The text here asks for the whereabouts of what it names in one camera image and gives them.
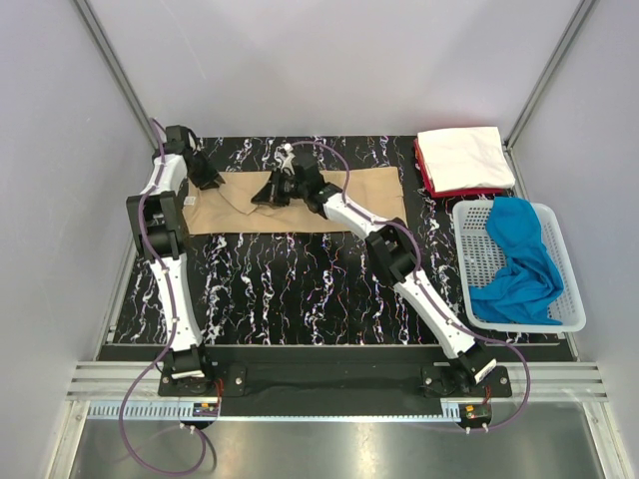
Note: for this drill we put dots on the beige t shirt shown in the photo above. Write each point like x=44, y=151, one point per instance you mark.
x=228, y=209

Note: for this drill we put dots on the aluminium rail profile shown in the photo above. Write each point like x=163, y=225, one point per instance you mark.
x=547, y=382

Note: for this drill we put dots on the aluminium frame post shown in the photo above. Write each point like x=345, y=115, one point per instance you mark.
x=566, y=41
x=110, y=57

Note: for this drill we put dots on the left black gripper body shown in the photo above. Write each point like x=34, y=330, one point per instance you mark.
x=201, y=175

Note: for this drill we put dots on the grey slotted cable duct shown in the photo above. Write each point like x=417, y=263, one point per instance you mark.
x=154, y=410

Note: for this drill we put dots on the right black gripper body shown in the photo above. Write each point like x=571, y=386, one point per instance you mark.
x=287, y=188

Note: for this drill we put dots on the white plastic laundry basket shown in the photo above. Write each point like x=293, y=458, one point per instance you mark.
x=480, y=258

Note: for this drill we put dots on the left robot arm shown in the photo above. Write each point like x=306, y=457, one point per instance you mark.
x=160, y=234

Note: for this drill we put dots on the folded white t shirt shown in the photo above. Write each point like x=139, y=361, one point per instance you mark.
x=461, y=159

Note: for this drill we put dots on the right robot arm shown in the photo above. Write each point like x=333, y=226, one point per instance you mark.
x=393, y=254

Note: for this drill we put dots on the right aluminium frame post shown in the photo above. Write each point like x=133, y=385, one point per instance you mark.
x=566, y=41

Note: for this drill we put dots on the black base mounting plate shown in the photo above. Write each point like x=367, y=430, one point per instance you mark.
x=331, y=402

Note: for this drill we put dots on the blue t shirt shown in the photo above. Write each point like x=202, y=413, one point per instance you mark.
x=522, y=291

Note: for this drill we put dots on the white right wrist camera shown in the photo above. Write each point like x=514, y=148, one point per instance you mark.
x=284, y=157

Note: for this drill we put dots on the left aluminium frame post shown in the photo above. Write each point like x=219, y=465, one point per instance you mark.
x=110, y=57

